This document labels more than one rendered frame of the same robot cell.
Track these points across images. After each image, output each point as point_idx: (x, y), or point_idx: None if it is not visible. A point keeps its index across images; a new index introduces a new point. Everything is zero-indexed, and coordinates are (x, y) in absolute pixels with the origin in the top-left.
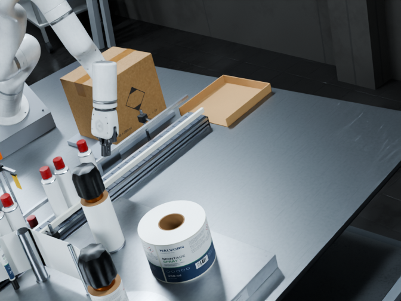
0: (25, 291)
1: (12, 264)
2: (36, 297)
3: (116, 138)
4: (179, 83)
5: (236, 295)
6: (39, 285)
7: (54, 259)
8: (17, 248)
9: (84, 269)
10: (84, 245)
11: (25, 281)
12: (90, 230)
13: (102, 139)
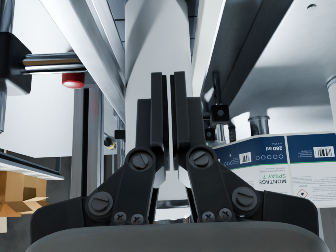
0: (249, 126)
1: (236, 160)
2: (273, 125)
3: (316, 231)
4: None
5: None
6: None
7: (303, 156)
8: (247, 180)
9: None
10: (291, 92)
11: (235, 124)
12: (277, 77)
13: (154, 215)
